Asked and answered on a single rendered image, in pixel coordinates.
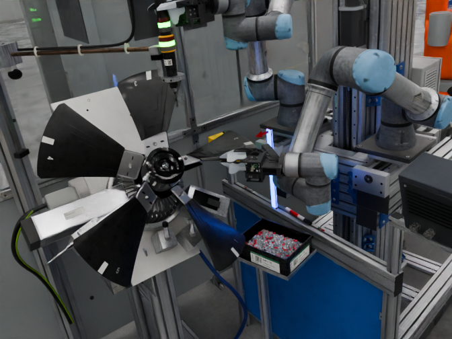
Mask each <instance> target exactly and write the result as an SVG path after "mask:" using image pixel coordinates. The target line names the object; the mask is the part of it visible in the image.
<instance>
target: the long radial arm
mask: <svg viewBox="0 0 452 339"><path fill-rule="evenodd" d="M127 199H128V197H127V195H126V194H125V190H124V186H123V183H121V184H119V185H116V186H113V187H111V188H108V189H105V190H103V191H100V192H97V193H95V194H91V195H89V196H86V197H84V198H80V199H79V200H75V201H73V202H70V203H68V204H64V205H63V206H59V207H57V208H55V209H52V210H49V211H46V212H44V213H41V214H39V215H36V216H33V217H31V218H32V221H33V223H34V226H35V228H36V230H37V232H38V235H39V237H40V248H41V247H43V246H46V245H48V244H50V243H53V242H55V241H58V240H60V239H63V238H65V237H68V236H70V235H72V234H74V232H76V231H77V230H78V229H80V228H81V227H83V226H84V225H85V224H86V223H88V222H89V221H91V220H92V219H93V218H94V217H97V218H98V219H100V218H101V217H102V216H104V215H105V214H108V213H109V212H110V211H111V210H112V209H114V208H115V207H117V206H118V205H119V204H120V203H121V202H122V203H123V202H124V201H126V200H127Z"/></svg>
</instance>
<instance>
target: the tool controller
mask: <svg viewBox="0 0 452 339"><path fill-rule="evenodd" d="M398 178H399V183H400V192H401V198H402V207H403V212H404V222H405V227H406V228H408V229H409V230H410V231H411V232H412V233H419V234H421V235H423V236H424V237H425V238H426V239H432V240H434V241H437V242H439V243H441V244H443V245H445V246H447V247H449V248H452V160H450V159H445V158H443V157H439V156H436V155H432V154H430V153H425V152H424V153H422V154H421V155H419V156H418V157H417V158H416V159H415V160H414V161H413V162H412V163H411V164H410V165H409V166H408V167H406V168H405V169H404V170H403V171H402V172H400V173H399V175H398Z"/></svg>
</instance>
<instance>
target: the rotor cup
mask: <svg viewBox="0 0 452 339"><path fill-rule="evenodd" d="M145 160H146V161H145ZM144 162H145V164H144V165H143V163H144ZM163 162H167V163H168V164H169V167H168V168H167V169H165V168H163V167H162V163H163ZM143 163H142V166H141V169H140V172H139V175H138V178H137V179H136V180H133V181H134V184H135V187H136V189H137V190H138V189H139V188H140V186H141V184H142V183H143V181H144V180H145V181H146V182H147V183H148V185H149V186H150V187H151V189H152V191H153V192H154V193H155V195H156V199H155V200H164V199H166V198H168V197H170V196H171V195H172V193H171V192H170V190H171V189H172V188H173V187H175V186H177V185H178V183H179V182H178V181H179V180H180V179H181V178H182V176H183V174H184V168H185V166H184V160H183V159H182V157H181V155H180V154H179V153H178V152H177V151H175V150H173V149H171V148H169V147H159V148H156V149H154V150H152V151H151V152H150V153H149V154H148V156H147V158H144V160H143ZM154 182H156V185H154V186H153V183H154ZM177 182H178V183H177ZM176 183H177V184H176ZM175 184H176V185H175Z"/></svg>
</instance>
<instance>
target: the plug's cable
mask: <svg viewBox="0 0 452 339"><path fill-rule="evenodd" d="M46 207H47V206H46V203H44V204H41V205H39V206H37V207H35V208H33V209H31V210H29V211H28V212H26V213H25V214H24V215H22V216H21V217H20V218H19V220H18V221H17V223H16V225H15V227H14V230H13V234H12V238H11V252H12V255H13V257H14V258H15V260H16V262H17V263H18V264H19V265H20V266H22V267H23V268H25V269H26V270H27V271H29V272H31V273H32V274H33V275H35V276H36V277H37V278H38V279H39V280H40V281H41V282H42V283H43V284H44V286H45V287H46V288H47V289H48V290H49V292H50V293H51V295H52V296H53V297H54V299H55V301H56V302H57V303H58V305H59V307H60V308H61V310H62V312H63V313H64V315H65V317H66V318H67V321H68V323H69V324H72V323H73V324H74V321H73V319H72V317H71V315H70V314H69V312H68V310H67V308H66V307H65V305H64V303H63V302H62V300H61V298H60V297H59V295H58V294H57V292H56V291H55V290H54V288H53V287H52V285H51V284H50V283H49V282H48V281H47V280H46V279H45V278H44V277H43V276H42V275H41V274H40V273H39V272H38V271H37V270H35V269H33V268H32V267H31V266H29V265H27V264H26V263H25V262H24V261H23V260H22V258H21V256H20V254H19V252H18V249H17V242H18V238H19V235H20V231H21V229H22V228H21V223H20V221H21V220H24V219H27V218H28V217H29V216H30V215H32V214H33V213H35V212H37V211H39V210H42V209H44V208H46Z"/></svg>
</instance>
